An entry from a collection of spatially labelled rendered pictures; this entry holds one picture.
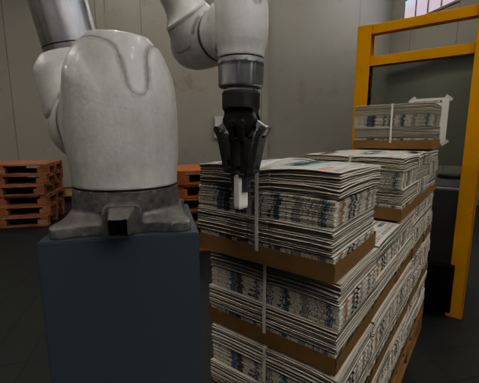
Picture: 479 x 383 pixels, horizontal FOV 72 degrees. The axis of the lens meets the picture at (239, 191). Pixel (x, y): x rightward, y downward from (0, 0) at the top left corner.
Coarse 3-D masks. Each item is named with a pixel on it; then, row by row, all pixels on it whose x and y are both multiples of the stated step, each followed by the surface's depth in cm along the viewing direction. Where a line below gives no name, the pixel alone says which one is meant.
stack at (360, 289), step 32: (384, 224) 112; (416, 224) 146; (224, 256) 88; (384, 256) 102; (416, 256) 151; (224, 288) 90; (256, 288) 83; (288, 288) 77; (320, 288) 72; (352, 288) 76; (384, 288) 106; (256, 320) 84; (288, 320) 78; (320, 320) 73; (352, 320) 79; (384, 320) 106; (224, 352) 94; (256, 352) 86; (320, 352) 74; (352, 352) 82
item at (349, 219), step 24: (288, 168) 69; (312, 168) 67; (336, 168) 68; (360, 168) 71; (288, 192) 70; (312, 192) 66; (336, 192) 63; (360, 192) 75; (288, 216) 70; (312, 216) 66; (336, 216) 64; (360, 216) 78; (288, 240) 70; (312, 240) 67; (336, 240) 66; (360, 240) 78
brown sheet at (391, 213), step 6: (414, 198) 136; (408, 204) 122; (414, 204) 133; (378, 210) 117; (384, 210) 116; (390, 210) 115; (396, 210) 114; (402, 210) 114; (408, 210) 123; (378, 216) 118; (384, 216) 117; (390, 216) 115; (396, 216) 114; (402, 216) 115
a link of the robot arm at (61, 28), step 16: (32, 0) 55; (48, 0) 55; (64, 0) 55; (80, 0) 57; (32, 16) 57; (48, 16) 55; (64, 16) 56; (80, 16) 57; (48, 32) 56; (64, 32) 56; (80, 32) 57; (48, 48) 57; (64, 48) 56; (48, 64) 55; (48, 80) 56; (48, 96) 56; (48, 112) 57; (48, 128) 61
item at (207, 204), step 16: (272, 160) 94; (288, 160) 94; (208, 176) 83; (224, 176) 81; (208, 192) 84; (224, 192) 80; (208, 208) 84; (224, 208) 81; (208, 224) 84; (224, 224) 81; (240, 224) 78; (240, 240) 79
